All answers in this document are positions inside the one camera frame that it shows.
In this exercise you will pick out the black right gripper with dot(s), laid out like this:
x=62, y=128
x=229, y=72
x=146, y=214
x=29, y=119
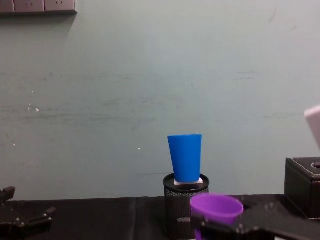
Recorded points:
x=287, y=225

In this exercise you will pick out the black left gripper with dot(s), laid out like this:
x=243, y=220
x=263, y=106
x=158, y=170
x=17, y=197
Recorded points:
x=22, y=233

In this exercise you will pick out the purple plastic cup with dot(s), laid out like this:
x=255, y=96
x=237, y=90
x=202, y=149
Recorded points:
x=215, y=208

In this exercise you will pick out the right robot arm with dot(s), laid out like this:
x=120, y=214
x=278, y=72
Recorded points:
x=313, y=125

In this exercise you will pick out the small white plastic piece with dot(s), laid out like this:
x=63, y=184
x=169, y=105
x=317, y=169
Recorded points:
x=190, y=183

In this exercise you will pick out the black mesh pen holder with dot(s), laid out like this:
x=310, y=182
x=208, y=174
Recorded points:
x=176, y=207

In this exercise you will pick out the black stitched box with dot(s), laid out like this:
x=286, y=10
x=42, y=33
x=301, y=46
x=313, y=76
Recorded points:
x=298, y=190

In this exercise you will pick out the black table cloth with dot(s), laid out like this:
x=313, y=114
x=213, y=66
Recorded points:
x=100, y=220

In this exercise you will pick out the blue plastic cup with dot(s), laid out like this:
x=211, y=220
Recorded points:
x=185, y=157

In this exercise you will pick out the grey wall socket panel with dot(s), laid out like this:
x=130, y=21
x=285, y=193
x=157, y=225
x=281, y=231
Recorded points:
x=37, y=6

